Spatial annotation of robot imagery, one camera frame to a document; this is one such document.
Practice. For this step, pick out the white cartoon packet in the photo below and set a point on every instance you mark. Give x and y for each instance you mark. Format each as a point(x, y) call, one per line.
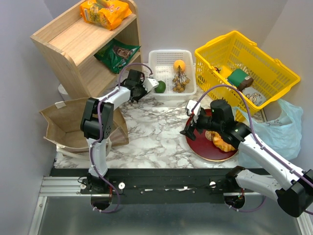
point(256, 97)

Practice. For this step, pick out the orange fruit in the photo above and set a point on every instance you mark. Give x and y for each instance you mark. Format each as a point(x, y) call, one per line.
point(179, 65)

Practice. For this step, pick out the green avocado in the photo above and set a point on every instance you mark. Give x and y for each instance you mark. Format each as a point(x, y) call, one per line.
point(161, 88)

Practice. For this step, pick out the glazed ring doughnut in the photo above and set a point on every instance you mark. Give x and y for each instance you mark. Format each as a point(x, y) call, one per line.
point(221, 144)

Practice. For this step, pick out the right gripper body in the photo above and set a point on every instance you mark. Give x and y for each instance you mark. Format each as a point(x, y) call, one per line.
point(205, 122)

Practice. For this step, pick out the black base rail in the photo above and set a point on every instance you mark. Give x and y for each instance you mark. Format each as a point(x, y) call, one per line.
point(156, 186)

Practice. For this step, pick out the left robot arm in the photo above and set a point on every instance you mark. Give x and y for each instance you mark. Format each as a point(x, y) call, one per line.
point(97, 120)

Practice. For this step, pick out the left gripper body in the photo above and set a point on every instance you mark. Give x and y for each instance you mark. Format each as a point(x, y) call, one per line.
point(141, 92)

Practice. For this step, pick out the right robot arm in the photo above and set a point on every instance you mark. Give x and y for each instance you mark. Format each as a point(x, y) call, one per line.
point(290, 186)

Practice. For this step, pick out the green box in basket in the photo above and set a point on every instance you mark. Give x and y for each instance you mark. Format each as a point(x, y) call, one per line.
point(237, 77)

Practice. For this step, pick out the green snack packet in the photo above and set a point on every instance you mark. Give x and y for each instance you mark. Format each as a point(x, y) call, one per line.
point(116, 55)

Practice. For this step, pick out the red round plate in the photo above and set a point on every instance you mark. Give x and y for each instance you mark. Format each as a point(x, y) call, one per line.
point(204, 147)

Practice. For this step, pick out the yellow shopping basket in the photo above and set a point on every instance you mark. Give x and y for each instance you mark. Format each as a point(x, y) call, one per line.
point(219, 57)

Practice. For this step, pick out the light blue plastic bag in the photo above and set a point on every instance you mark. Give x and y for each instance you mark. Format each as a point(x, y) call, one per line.
point(283, 134)

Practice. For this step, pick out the brown paper bag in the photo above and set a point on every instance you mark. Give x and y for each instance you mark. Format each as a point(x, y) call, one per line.
point(63, 129)

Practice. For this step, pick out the orange snack packet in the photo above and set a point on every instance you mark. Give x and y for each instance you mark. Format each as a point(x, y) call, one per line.
point(107, 13)

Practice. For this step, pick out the wooden shelf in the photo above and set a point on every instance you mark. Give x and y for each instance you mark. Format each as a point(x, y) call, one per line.
point(69, 44)

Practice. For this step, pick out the brown longan fruit bunch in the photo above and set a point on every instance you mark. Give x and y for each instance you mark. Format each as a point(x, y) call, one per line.
point(180, 82)

